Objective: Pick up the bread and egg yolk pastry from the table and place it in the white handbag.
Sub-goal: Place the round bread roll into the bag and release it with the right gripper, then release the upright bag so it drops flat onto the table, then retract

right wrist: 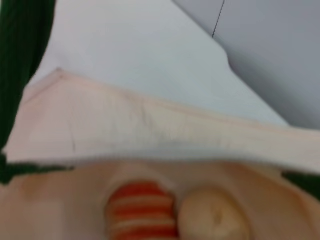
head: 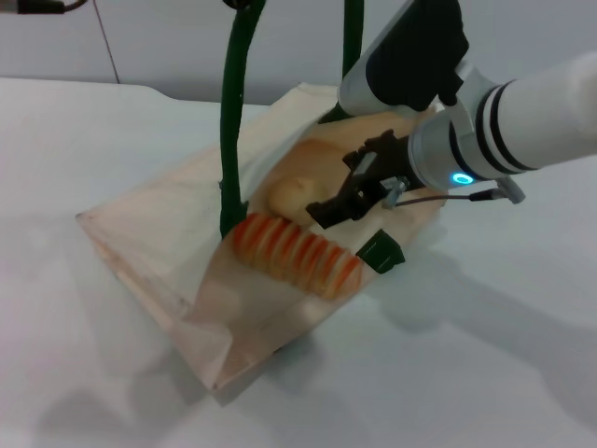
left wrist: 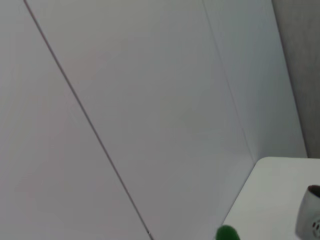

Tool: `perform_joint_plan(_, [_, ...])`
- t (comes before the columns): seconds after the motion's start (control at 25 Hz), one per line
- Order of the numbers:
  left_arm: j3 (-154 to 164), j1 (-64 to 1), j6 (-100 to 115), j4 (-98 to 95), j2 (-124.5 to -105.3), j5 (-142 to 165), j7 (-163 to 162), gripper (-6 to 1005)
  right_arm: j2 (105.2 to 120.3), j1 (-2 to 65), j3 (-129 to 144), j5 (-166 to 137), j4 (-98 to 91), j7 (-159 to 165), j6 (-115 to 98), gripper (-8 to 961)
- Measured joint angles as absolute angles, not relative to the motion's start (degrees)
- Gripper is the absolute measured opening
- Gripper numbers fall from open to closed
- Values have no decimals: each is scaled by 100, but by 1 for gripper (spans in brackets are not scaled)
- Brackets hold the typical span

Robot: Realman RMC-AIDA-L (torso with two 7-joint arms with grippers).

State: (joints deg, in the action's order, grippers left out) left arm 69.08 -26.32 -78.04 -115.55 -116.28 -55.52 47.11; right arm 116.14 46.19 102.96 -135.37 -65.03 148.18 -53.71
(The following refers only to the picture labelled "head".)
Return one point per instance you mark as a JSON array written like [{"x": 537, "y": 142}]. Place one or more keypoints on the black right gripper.
[{"x": 392, "y": 156}]

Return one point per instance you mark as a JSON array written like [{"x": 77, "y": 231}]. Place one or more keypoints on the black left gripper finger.
[{"x": 245, "y": 4}]

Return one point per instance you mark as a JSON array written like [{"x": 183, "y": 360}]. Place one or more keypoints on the orange striped bread loaf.
[{"x": 298, "y": 256}]

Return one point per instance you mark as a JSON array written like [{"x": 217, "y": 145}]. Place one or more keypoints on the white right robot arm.
[{"x": 536, "y": 121}]

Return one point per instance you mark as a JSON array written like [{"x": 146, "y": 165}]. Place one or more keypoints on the round beige egg yolk pastry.
[{"x": 289, "y": 198}]

